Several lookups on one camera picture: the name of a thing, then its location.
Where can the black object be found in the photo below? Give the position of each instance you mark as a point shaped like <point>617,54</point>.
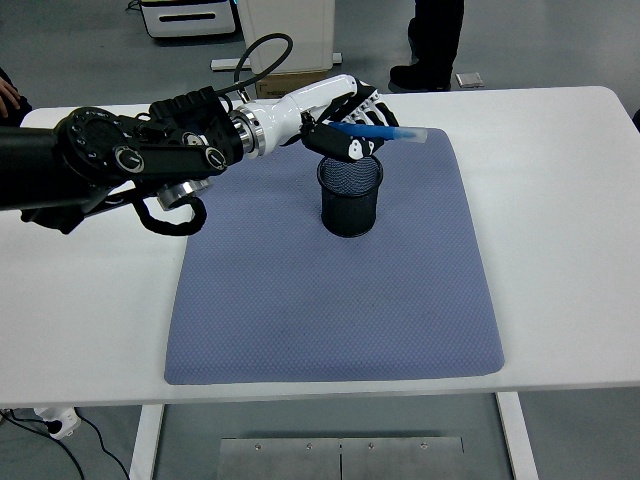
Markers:
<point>637,121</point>

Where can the white appliance with black slot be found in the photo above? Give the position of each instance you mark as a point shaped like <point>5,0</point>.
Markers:
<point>190,20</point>

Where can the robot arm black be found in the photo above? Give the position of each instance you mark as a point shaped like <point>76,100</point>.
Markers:
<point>30,165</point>

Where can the white table leg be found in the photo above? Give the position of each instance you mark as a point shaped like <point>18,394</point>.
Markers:
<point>146,440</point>
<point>517,440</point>

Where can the blue marker with clear cap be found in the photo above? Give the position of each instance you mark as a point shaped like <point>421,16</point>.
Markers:
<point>400,133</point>

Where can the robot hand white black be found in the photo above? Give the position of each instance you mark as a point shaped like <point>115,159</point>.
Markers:
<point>310,102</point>

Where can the white pedestal cabinet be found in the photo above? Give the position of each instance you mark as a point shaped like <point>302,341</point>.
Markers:
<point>300,30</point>

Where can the person's hand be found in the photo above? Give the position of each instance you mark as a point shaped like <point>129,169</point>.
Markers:
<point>7,97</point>

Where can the white power strip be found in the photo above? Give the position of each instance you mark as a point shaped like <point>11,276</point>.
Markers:
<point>60,422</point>

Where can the small grey square pad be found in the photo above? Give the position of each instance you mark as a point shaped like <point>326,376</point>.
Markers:
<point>470,80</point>

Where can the black mesh pen holder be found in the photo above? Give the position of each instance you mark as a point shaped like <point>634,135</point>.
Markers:
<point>350,215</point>

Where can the blue-grey textured mat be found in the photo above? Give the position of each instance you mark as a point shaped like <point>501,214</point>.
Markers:
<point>325,310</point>

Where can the cardboard box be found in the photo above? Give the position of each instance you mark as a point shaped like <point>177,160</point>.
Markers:
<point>310,81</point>

